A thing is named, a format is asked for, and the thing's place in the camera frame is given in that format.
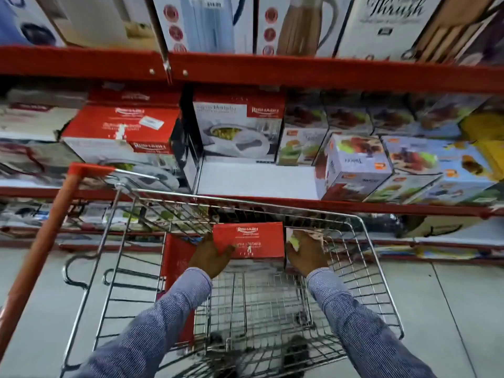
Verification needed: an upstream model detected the beige flask box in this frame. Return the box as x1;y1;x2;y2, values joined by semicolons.
33;0;158;51

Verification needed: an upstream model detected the red metal shelf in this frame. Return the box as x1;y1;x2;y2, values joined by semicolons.
0;45;504;268

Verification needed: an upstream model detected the white box red label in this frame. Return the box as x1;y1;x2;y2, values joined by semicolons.
0;102;79;142

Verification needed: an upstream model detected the row of flat printed packets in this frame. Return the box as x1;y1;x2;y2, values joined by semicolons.
0;200;209;237

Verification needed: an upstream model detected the row of juicer boxes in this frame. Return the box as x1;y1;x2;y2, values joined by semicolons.
275;92;501;205

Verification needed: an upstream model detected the person's right forearm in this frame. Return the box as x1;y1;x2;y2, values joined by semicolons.
306;266;438;378

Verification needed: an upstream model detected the steel wire shopping cart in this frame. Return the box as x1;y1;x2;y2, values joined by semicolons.
0;162;405;378

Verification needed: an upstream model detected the person's left forearm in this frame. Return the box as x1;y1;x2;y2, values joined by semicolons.
72;266;213;378

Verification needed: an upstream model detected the person's left hand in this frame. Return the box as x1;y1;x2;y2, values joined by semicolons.
188;232;237;280

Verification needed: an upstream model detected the tall light blue jug box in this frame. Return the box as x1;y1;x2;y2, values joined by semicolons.
151;0;255;55

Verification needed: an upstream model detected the brown jug box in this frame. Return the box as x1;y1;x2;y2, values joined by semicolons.
256;0;353;58

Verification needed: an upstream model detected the person's right hand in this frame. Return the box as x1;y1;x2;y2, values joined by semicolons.
285;230;331;277

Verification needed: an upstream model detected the yellow blue flat packet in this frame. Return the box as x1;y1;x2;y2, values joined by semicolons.
377;246;493;261

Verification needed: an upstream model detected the large white box black drawing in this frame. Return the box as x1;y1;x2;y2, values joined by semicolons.
397;214;504;248

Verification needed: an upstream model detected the box with red cable print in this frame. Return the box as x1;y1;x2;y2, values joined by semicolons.
0;139;86;182

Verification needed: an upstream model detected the flat grey box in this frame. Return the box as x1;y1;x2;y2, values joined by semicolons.
6;88;89;109

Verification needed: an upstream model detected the maroon flask box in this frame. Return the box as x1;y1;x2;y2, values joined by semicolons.
453;11;504;67

